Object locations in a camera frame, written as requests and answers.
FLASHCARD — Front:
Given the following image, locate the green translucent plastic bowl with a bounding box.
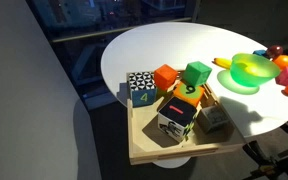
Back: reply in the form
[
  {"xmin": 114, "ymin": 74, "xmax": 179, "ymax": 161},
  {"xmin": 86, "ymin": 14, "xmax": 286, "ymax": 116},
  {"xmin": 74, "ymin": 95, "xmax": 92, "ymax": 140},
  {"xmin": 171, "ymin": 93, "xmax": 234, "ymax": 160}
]
[{"xmin": 230, "ymin": 53, "xmax": 280, "ymax": 87}]

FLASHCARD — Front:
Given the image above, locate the round orange fruit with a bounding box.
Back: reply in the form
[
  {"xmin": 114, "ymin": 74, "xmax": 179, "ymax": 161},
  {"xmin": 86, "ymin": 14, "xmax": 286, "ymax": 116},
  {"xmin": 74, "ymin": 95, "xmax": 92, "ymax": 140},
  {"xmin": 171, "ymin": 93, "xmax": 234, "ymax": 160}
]
[{"xmin": 273, "ymin": 55, "xmax": 288, "ymax": 70}]

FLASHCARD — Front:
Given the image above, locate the blue number four cube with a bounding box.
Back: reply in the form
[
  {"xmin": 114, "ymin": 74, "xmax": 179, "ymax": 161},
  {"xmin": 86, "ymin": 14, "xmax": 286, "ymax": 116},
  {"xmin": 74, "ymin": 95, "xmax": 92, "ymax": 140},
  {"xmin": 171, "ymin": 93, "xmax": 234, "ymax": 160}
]
[{"xmin": 128, "ymin": 71, "xmax": 157, "ymax": 107}]

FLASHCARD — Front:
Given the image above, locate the black and white cube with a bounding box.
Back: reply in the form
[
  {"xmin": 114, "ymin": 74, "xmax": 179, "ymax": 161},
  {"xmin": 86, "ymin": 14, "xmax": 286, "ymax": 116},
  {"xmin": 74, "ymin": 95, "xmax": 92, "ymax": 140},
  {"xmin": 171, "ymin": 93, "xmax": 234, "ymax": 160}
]
[{"xmin": 158, "ymin": 97, "xmax": 197, "ymax": 142}]

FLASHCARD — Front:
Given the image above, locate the orange number nine cube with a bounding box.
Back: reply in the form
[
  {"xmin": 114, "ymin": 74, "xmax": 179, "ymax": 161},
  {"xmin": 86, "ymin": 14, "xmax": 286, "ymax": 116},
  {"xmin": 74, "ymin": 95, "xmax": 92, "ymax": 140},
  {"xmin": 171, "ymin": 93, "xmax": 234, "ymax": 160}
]
[{"xmin": 173, "ymin": 81, "xmax": 205, "ymax": 107}]

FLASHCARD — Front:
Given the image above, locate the wooden tray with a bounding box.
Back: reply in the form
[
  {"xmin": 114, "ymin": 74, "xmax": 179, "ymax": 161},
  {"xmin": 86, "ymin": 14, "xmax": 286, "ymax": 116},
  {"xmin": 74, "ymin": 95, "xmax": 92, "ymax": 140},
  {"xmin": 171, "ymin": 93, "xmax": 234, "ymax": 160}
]
[{"xmin": 127, "ymin": 70, "xmax": 245, "ymax": 165}]

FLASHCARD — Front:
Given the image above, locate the green cube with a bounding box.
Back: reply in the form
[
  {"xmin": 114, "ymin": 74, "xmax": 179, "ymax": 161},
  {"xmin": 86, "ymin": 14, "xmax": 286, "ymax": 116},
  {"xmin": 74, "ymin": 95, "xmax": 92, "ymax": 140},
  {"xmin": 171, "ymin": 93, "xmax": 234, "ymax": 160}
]
[{"xmin": 183, "ymin": 61, "xmax": 212, "ymax": 86}]

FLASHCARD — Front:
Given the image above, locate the grey patterned cube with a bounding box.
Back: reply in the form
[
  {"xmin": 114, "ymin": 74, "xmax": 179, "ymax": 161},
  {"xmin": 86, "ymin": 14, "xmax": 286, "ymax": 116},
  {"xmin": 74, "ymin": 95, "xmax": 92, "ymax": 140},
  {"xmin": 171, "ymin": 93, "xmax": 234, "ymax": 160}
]
[{"xmin": 197, "ymin": 106, "xmax": 229, "ymax": 133}]

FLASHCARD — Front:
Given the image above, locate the yellow banana toy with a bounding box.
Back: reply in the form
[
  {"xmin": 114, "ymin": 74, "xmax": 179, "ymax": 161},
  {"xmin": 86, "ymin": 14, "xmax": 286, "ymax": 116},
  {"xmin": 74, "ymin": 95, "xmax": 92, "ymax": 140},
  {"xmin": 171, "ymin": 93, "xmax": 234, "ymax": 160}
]
[{"xmin": 214, "ymin": 58, "xmax": 232, "ymax": 69}]

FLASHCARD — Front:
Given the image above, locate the teal blue block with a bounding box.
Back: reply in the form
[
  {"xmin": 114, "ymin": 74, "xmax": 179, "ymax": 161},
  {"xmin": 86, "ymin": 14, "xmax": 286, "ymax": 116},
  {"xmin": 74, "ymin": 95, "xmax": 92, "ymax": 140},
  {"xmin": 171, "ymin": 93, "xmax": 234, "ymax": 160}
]
[{"xmin": 253, "ymin": 50, "xmax": 270, "ymax": 59}]

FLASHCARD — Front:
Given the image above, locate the dark red plum toy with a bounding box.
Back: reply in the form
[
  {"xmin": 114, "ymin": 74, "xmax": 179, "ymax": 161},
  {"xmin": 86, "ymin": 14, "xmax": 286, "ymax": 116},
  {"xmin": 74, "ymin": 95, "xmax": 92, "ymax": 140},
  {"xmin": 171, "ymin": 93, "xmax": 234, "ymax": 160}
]
[{"xmin": 266, "ymin": 45, "xmax": 283, "ymax": 59}]

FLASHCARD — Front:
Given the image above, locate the black clamp with blue grip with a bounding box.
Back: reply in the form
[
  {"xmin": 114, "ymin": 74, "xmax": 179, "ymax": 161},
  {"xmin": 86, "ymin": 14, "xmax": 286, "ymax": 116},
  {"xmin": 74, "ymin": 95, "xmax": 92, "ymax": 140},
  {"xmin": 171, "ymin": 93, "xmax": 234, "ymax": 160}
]
[{"xmin": 242, "ymin": 121, "xmax": 288, "ymax": 180}]

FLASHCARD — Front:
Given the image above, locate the white table pedestal base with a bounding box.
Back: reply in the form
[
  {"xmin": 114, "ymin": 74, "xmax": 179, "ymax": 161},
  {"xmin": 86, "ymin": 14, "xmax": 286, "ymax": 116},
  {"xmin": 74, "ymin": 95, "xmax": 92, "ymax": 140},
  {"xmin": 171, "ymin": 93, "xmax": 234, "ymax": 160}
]
[{"xmin": 154, "ymin": 157, "xmax": 190, "ymax": 169}]

